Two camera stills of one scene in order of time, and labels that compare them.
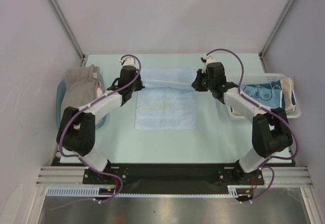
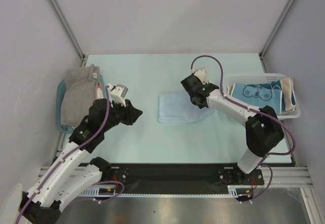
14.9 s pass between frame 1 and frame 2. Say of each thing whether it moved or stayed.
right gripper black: moved
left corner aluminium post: stayed
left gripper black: moved
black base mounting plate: stayed
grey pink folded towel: stayed
